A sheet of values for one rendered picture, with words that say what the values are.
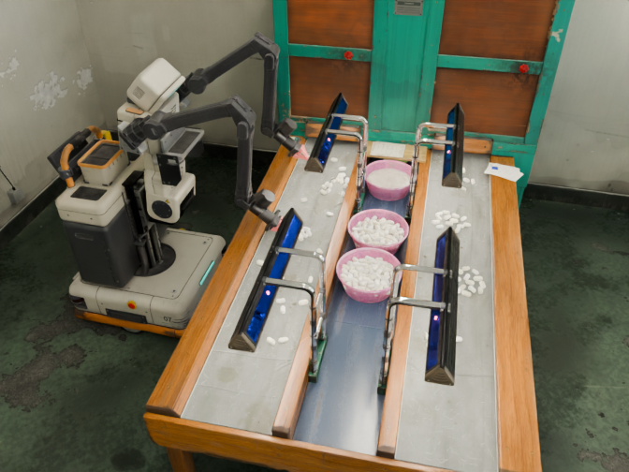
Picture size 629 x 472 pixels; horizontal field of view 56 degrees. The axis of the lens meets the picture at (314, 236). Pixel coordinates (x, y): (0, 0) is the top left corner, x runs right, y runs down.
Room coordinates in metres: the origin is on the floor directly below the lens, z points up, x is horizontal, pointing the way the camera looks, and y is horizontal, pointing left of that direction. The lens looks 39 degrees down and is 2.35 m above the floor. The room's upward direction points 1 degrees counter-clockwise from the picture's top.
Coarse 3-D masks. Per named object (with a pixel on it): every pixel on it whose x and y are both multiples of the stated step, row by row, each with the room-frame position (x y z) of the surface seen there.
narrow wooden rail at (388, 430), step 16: (416, 192) 2.30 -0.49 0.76; (416, 208) 2.17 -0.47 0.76; (416, 224) 2.05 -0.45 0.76; (416, 240) 1.94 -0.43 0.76; (416, 256) 1.84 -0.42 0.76; (400, 304) 1.56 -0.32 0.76; (400, 320) 1.48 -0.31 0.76; (400, 336) 1.40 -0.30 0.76; (400, 352) 1.33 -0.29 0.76; (400, 368) 1.26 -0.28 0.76; (400, 384) 1.20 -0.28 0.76; (384, 400) 1.14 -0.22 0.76; (400, 400) 1.13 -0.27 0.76; (384, 416) 1.08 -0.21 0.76; (384, 432) 1.02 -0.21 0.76; (384, 448) 0.97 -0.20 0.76
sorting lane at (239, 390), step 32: (352, 160) 2.64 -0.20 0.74; (288, 192) 2.35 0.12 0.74; (320, 224) 2.09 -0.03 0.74; (256, 256) 1.88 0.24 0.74; (288, 288) 1.68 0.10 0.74; (288, 320) 1.51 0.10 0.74; (224, 352) 1.36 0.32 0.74; (256, 352) 1.36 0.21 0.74; (288, 352) 1.36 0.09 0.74; (224, 384) 1.22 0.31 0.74; (256, 384) 1.22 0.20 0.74; (192, 416) 1.10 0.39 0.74; (224, 416) 1.10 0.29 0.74; (256, 416) 1.10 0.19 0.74
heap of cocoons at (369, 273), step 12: (348, 264) 1.82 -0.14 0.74; (360, 264) 1.82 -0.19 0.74; (372, 264) 1.82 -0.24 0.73; (384, 264) 1.82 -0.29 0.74; (348, 276) 1.74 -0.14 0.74; (360, 276) 1.74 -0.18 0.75; (372, 276) 1.74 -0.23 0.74; (384, 276) 1.74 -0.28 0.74; (360, 288) 1.67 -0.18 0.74; (372, 288) 1.68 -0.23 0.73; (384, 288) 1.68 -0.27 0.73
